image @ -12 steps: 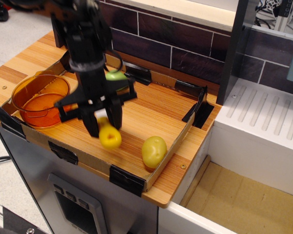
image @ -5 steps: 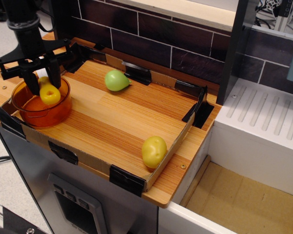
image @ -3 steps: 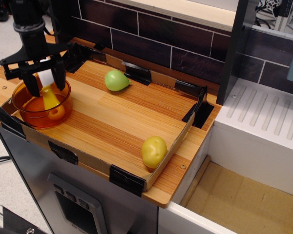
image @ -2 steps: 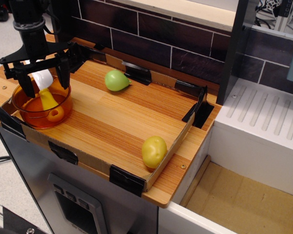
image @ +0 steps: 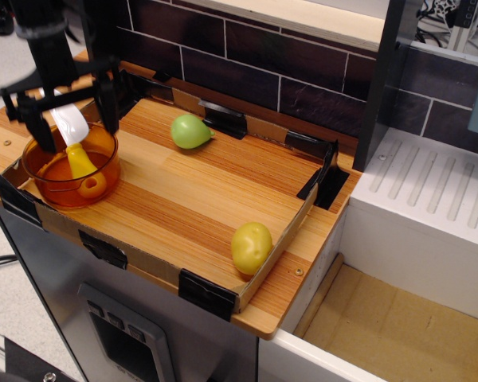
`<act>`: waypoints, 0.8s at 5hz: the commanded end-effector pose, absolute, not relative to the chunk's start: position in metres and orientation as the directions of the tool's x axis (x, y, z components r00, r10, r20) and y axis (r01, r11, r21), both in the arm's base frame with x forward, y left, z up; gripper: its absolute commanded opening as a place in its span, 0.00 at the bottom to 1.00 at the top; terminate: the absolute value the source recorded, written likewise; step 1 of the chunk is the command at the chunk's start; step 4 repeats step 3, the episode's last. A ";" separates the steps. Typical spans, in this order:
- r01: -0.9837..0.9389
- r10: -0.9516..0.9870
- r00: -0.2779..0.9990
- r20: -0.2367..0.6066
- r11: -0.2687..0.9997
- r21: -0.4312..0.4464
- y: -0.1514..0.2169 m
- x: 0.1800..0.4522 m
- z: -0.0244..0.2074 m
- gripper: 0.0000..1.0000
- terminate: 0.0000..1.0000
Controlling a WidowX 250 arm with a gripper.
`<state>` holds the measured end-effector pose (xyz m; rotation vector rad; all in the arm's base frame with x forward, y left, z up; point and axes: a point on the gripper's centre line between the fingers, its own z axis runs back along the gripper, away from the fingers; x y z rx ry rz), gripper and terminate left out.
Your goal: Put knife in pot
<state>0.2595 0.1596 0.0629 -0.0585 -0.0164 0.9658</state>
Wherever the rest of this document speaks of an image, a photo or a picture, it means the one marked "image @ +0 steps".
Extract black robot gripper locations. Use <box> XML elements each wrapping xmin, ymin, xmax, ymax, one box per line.
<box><xmin>0</xmin><ymin>33</ymin><xmax>120</xmax><ymax>153</ymax></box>

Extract yellow handled white toy knife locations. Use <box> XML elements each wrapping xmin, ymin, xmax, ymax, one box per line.
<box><xmin>49</xmin><ymin>103</ymin><xmax>108</xmax><ymax>199</ymax></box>

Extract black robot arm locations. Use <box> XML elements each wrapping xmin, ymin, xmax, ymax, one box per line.
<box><xmin>0</xmin><ymin>1</ymin><xmax>120</xmax><ymax>153</ymax></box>

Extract orange transparent plastic pot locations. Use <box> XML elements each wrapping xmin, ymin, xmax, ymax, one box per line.
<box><xmin>22</xmin><ymin>123</ymin><xmax>120</xmax><ymax>208</ymax></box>

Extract cardboard fence with black tape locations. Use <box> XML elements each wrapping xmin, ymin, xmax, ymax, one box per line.
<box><xmin>0</xmin><ymin>90</ymin><xmax>359</xmax><ymax>337</ymax></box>

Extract green toy pear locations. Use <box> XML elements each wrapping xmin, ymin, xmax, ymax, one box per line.
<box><xmin>170</xmin><ymin>114</ymin><xmax>215</xmax><ymax>149</ymax></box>

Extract yellow toy potato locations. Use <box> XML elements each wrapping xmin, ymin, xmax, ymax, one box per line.
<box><xmin>231</xmin><ymin>222</ymin><xmax>272</xmax><ymax>275</ymax></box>

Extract toy oven front panel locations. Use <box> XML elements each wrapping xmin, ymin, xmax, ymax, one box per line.
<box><xmin>78</xmin><ymin>283</ymin><xmax>176</xmax><ymax>381</ymax></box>

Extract white toy sink drainboard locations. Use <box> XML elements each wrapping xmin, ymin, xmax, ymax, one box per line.
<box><xmin>348</xmin><ymin>129</ymin><xmax>478</xmax><ymax>303</ymax></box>

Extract dark grey vertical post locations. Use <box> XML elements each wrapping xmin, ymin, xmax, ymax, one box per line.
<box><xmin>353</xmin><ymin>1</ymin><xmax>421</xmax><ymax>171</ymax></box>

